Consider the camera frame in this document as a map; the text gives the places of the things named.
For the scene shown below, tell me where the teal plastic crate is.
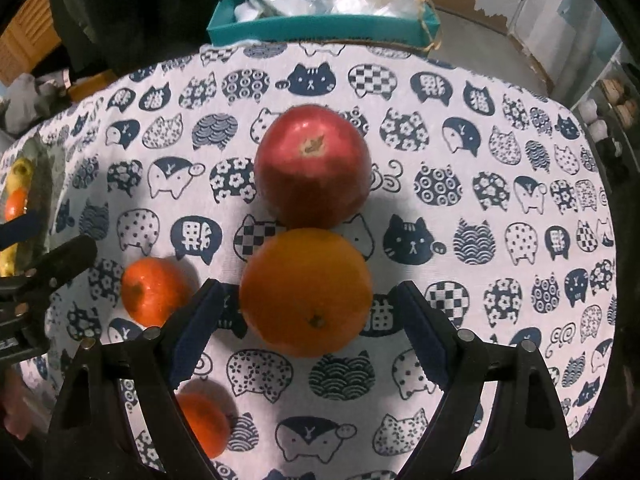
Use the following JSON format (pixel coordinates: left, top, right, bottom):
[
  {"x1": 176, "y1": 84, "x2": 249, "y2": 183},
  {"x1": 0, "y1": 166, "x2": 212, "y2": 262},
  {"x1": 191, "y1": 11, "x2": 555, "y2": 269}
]
[{"x1": 207, "y1": 0, "x2": 442, "y2": 53}]

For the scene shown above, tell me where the beige garment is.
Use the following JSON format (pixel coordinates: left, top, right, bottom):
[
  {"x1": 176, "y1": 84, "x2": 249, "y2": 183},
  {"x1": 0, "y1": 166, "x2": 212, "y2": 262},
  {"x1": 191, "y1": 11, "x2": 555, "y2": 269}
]
[{"x1": 0, "y1": 72, "x2": 71, "y2": 136}]

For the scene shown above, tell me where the cat print tablecloth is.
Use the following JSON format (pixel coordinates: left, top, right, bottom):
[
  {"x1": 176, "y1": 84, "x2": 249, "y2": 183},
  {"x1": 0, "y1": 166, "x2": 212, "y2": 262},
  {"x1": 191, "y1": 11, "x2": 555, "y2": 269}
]
[{"x1": 0, "y1": 40, "x2": 618, "y2": 480}]

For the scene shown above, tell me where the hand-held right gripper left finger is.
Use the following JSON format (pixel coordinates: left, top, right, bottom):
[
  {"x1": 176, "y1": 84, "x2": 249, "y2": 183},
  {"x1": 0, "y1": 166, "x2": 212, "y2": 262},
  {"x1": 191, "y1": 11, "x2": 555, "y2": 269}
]
[{"x1": 42, "y1": 280, "x2": 226, "y2": 480}]

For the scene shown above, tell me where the group of shoes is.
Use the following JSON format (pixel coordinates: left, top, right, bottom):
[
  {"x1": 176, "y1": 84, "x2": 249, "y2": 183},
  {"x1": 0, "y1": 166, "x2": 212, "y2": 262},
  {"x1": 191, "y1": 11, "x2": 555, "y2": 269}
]
[{"x1": 575, "y1": 77, "x2": 636, "y2": 161}]

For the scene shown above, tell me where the large orange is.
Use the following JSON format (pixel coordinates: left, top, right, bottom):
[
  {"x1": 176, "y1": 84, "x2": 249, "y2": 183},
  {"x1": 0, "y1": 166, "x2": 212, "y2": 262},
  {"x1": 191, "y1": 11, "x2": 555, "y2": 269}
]
[{"x1": 238, "y1": 227, "x2": 374, "y2": 358}]

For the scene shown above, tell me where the dark glass bowl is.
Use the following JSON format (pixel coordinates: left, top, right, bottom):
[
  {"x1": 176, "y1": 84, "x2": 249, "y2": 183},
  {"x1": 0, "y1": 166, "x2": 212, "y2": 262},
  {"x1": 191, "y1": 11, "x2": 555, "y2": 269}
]
[{"x1": 0, "y1": 132, "x2": 68, "y2": 281}]

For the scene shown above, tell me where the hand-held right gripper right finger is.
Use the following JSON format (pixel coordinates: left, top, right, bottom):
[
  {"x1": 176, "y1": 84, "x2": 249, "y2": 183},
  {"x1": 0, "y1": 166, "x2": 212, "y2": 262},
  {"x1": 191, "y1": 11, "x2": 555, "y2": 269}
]
[{"x1": 395, "y1": 280, "x2": 576, "y2": 480}]

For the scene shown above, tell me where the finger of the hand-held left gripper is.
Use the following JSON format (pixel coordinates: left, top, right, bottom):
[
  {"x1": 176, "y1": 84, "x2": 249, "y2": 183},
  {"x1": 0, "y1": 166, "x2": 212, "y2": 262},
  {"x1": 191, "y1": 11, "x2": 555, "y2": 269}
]
[
  {"x1": 0, "y1": 207, "x2": 46, "y2": 251},
  {"x1": 22, "y1": 235, "x2": 98, "y2": 306}
]

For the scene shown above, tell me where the shoe rack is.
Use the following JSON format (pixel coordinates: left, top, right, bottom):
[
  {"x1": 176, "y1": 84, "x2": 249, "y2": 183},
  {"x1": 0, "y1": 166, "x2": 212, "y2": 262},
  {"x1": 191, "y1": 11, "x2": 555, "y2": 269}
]
[{"x1": 570, "y1": 42, "x2": 640, "y2": 196}]

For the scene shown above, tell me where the red apple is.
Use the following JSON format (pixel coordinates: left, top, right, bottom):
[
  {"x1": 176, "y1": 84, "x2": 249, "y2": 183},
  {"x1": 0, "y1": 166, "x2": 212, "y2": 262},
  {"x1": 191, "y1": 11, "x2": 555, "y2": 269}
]
[{"x1": 254, "y1": 105, "x2": 373, "y2": 231}]

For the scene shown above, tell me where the wooden drawer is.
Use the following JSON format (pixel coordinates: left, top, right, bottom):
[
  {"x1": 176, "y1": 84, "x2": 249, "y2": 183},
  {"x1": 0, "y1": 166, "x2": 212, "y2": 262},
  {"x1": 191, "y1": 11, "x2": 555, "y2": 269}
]
[{"x1": 67, "y1": 71, "x2": 118, "y2": 102}]

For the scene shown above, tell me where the person's left hand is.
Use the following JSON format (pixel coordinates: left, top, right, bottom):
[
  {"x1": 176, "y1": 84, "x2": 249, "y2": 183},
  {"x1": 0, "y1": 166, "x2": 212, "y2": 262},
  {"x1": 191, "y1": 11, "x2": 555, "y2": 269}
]
[{"x1": 0, "y1": 370, "x2": 33, "y2": 443}]

